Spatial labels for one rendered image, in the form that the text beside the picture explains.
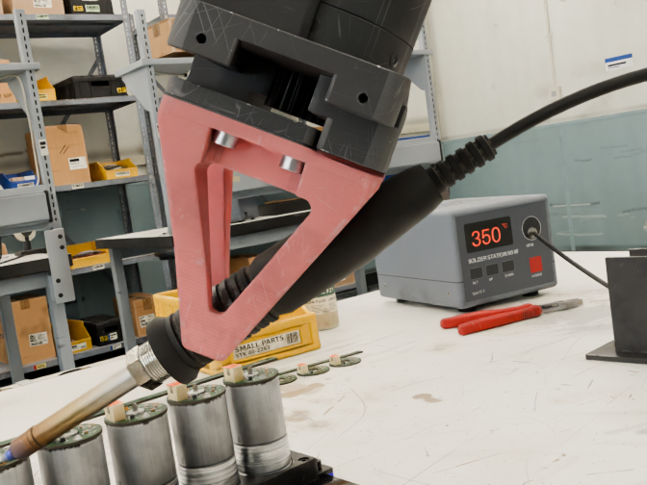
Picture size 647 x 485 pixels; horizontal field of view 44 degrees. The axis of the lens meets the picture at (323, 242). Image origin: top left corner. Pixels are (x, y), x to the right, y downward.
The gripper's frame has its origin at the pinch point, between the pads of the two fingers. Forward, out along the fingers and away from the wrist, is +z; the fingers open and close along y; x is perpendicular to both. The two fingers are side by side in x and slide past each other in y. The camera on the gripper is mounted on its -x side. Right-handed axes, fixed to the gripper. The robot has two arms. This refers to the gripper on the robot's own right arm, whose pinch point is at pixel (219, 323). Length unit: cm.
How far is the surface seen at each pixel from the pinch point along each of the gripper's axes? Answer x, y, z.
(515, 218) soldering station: 16, -50, -6
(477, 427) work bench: 12.6, -16.7, 4.5
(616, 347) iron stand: 21.2, -27.4, -1.0
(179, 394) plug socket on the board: -1.4, -5.7, 4.8
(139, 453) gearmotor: -1.7, -3.5, 6.9
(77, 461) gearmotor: -3.4, -1.7, 7.2
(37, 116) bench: -108, -222, 17
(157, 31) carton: -94, -264, -24
